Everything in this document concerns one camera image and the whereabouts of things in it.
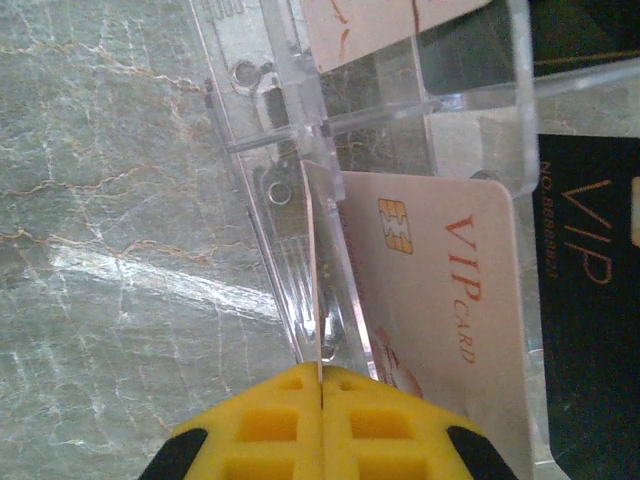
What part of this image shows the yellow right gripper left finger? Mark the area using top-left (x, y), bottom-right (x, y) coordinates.
top-left (139, 362), bottom-right (324, 480)

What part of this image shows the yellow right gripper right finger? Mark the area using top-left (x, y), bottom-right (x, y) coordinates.
top-left (322, 364), bottom-right (519, 480)

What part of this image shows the black VIP card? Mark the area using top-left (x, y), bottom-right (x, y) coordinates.
top-left (528, 0), bottom-right (640, 79)
top-left (530, 133), bottom-right (640, 480)

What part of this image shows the clear acrylic card stand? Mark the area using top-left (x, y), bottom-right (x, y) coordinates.
top-left (187, 0), bottom-right (640, 480)

